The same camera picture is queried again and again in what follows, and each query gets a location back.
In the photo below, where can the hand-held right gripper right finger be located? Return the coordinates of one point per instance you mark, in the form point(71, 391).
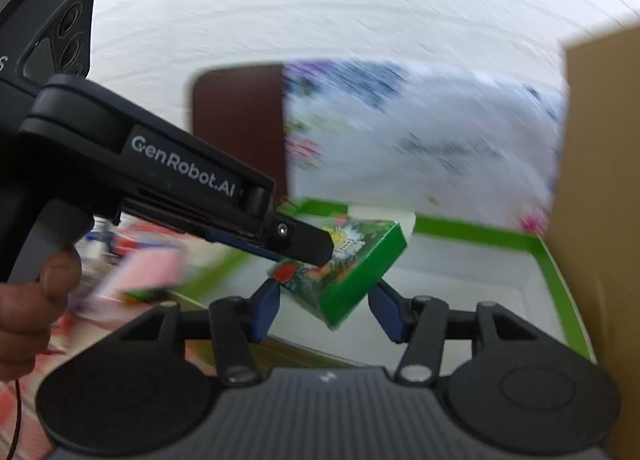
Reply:
point(386, 311)

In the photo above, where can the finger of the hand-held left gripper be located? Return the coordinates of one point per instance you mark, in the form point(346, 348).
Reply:
point(305, 242)

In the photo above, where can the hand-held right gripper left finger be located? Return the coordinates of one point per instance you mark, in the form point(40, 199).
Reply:
point(267, 307)

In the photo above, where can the small green printed packet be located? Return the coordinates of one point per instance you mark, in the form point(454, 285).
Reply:
point(360, 270)

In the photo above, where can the green cardboard box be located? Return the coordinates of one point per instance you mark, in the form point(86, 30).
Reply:
point(475, 280)

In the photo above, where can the pink and white packet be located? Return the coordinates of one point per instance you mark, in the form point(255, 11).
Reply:
point(145, 272)

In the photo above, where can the person's left hand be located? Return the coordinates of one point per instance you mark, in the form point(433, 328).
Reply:
point(30, 320)

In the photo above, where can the white floral cloth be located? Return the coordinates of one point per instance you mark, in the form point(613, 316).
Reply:
point(425, 140)

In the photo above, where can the brown cardboard sheet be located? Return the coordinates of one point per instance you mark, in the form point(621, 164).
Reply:
point(600, 190)

